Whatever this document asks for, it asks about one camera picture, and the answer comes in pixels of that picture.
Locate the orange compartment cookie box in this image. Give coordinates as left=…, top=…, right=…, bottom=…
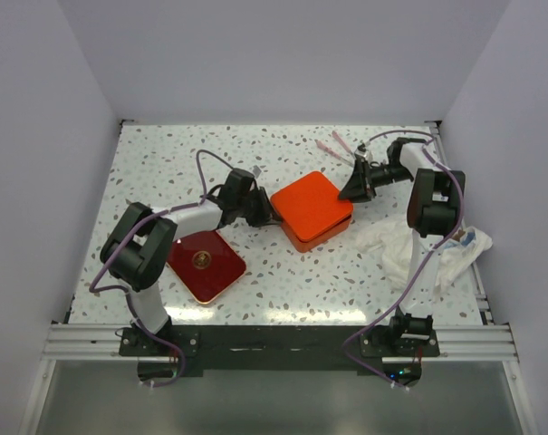
left=281, top=214, right=352, bottom=253

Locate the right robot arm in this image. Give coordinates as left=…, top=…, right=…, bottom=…
left=338, top=138, right=466, bottom=356

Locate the white crumpled plastic bag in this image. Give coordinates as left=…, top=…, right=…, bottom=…
left=355, top=215, right=494, bottom=300

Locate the orange box lid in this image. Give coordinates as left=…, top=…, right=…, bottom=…
left=271, top=171, right=353, bottom=243

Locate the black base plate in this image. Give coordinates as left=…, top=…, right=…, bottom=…
left=118, top=325, right=440, bottom=386

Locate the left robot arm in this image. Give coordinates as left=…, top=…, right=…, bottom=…
left=89, top=169, right=283, bottom=355

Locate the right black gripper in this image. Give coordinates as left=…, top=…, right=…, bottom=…
left=338, top=159, right=413, bottom=205

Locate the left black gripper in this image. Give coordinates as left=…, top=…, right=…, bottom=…
left=236, top=187, right=282, bottom=228

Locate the red cookie tray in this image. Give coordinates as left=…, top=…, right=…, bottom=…
left=167, top=231, right=246, bottom=305

